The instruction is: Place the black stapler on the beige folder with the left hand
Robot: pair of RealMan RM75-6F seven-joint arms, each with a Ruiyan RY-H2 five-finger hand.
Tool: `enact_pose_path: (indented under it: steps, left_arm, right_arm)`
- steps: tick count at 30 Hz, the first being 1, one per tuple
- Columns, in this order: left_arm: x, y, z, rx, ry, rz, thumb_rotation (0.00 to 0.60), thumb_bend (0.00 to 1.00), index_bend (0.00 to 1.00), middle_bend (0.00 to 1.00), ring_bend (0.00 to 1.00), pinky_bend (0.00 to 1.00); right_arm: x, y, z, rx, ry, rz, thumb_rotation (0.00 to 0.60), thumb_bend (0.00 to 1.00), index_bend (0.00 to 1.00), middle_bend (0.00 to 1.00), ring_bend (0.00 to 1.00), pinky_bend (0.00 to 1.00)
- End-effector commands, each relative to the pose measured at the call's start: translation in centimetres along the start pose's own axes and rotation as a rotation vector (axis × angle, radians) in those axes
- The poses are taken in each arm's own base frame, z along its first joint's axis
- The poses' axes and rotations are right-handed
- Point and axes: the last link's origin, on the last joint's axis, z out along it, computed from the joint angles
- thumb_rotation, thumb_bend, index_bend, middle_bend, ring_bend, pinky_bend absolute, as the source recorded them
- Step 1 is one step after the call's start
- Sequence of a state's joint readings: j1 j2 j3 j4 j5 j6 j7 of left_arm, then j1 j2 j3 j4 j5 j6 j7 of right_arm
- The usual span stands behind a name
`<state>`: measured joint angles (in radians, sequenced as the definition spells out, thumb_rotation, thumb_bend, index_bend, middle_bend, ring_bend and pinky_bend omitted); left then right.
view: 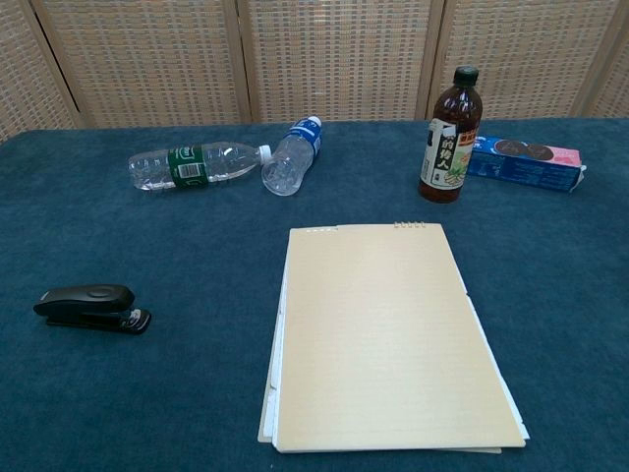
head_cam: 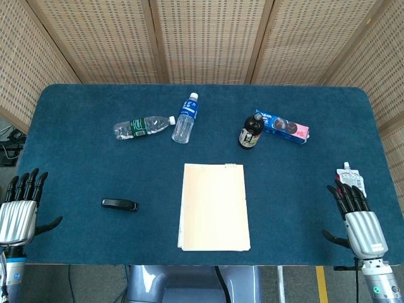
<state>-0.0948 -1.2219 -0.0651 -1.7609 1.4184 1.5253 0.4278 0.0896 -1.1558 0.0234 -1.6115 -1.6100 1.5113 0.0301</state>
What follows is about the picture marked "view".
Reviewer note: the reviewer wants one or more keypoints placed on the blue cookie box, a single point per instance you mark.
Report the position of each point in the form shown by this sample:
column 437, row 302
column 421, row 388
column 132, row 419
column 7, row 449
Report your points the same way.
column 526, row 164

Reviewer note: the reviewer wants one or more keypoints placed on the blue label water bottle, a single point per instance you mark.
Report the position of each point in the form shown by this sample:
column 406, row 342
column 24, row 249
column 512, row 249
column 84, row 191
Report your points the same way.
column 293, row 156

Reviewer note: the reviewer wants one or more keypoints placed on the beige spiral notebook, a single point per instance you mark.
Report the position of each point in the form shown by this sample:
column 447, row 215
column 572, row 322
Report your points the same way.
column 393, row 344

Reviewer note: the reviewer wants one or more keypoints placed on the blue table cloth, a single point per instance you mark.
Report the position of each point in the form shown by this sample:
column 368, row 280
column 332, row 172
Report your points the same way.
column 147, row 383

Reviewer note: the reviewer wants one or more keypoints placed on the dark tea bottle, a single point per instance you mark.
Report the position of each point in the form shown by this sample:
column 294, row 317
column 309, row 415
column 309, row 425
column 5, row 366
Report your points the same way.
column 448, row 147

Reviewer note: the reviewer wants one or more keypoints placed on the green label water bottle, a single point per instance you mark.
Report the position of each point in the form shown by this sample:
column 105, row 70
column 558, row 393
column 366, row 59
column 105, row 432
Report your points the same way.
column 189, row 165

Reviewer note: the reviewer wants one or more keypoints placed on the black stapler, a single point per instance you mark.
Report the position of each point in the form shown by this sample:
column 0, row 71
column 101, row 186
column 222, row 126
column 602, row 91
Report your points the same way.
column 83, row 299

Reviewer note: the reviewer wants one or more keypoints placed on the woven folding screen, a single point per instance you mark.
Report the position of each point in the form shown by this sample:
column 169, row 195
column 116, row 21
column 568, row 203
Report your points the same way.
column 314, row 59

